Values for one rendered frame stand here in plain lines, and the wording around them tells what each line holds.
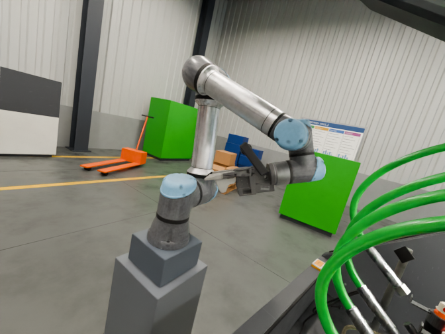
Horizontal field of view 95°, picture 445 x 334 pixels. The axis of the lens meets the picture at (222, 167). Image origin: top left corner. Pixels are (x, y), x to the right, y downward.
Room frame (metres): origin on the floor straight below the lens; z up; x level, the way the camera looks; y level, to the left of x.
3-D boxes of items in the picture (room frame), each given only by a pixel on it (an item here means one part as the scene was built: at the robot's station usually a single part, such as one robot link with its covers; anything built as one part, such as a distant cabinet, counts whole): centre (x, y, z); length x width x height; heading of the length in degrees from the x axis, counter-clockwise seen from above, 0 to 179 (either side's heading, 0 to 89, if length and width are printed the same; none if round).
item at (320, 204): (3.77, -1.79, 0.65); 0.95 x 0.86 x 1.30; 65
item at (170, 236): (0.68, 0.13, 0.95); 0.15 x 0.15 x 0.10
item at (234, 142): (7.04, -0.57, 0.61); 1.26 x 0.48 x 1.22; 57
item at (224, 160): (4.86, -0.02, 0.39); 1.20 x 0.85 x 0.79; 159
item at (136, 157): (4.35, 2.18, 0.60); 1.60 x 0.52 x 1.21; 172
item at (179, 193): (0.69, 0.13, 1.07); 0.13 x 0.12 x 0.14; 154
